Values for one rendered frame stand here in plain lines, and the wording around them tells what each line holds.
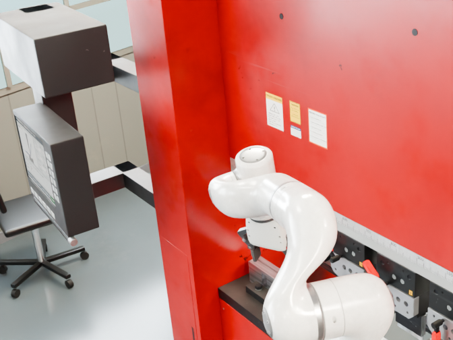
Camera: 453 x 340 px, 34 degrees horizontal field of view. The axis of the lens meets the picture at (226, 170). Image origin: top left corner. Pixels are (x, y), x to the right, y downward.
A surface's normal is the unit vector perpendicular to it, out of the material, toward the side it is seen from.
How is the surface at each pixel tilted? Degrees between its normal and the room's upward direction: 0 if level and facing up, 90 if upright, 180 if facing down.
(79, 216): 90
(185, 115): 90
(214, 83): 90
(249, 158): 13
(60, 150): 90
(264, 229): 103
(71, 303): 0
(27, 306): 0
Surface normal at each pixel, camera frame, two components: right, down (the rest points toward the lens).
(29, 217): -0.08, -0.90
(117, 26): 0.72, 0.24
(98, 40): 0.51, 0.33
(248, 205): -0.48, 0.40
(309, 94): -0.82, 0.30
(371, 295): 0.22, -0.42
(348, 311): 0.18, -0.04
